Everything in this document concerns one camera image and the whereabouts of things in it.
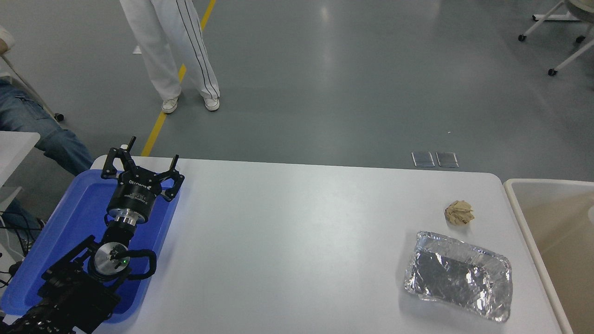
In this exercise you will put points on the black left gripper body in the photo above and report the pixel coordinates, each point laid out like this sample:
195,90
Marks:
132,197

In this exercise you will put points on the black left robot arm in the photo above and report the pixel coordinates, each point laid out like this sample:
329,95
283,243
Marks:
69,287

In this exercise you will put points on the blue plastic tray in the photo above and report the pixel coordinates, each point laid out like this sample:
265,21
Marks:
69,218

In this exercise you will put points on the seated person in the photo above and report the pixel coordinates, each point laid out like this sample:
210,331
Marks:
28,120

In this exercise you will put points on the small white side table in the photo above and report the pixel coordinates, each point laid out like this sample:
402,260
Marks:
14,148

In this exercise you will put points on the standing person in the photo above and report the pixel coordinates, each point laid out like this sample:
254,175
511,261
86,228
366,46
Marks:
158,46

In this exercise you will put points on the metal floor plate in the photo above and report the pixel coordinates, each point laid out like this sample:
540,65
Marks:
447,159
422,159

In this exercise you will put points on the crumpled tan paper ball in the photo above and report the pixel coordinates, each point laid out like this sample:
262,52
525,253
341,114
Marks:
459,213

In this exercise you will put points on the silver foil tray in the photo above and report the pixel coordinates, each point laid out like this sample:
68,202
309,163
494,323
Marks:
455,278

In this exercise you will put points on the large pale bin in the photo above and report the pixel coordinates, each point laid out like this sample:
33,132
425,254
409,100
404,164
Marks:
566,241

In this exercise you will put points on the white wheeled chair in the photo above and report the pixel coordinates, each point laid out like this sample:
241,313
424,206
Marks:
573,55

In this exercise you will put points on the grey chair frame with castor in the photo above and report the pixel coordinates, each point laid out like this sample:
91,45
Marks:
58,118

